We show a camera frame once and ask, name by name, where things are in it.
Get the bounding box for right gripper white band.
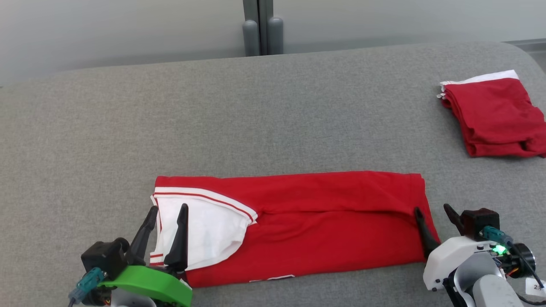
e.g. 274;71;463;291
414;203;496;292

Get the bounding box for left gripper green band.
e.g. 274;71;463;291
100;203;193;307

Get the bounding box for red white basketball jersey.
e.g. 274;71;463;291
149;171;441;288

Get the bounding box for red Bulls 23 shorts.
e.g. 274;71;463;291
436;70;546;158

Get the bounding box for white paper tag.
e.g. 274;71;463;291
525;277;546;298

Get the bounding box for grey fabric sofa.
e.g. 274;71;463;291
0;41;546;307

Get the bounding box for right camera cable teal plug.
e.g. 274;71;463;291
480;226;546;295

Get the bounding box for camera cable teal plug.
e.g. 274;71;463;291
68;268;105;307
480;226;546;295

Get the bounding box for left camera cable teal plug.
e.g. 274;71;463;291
68;268;105;307

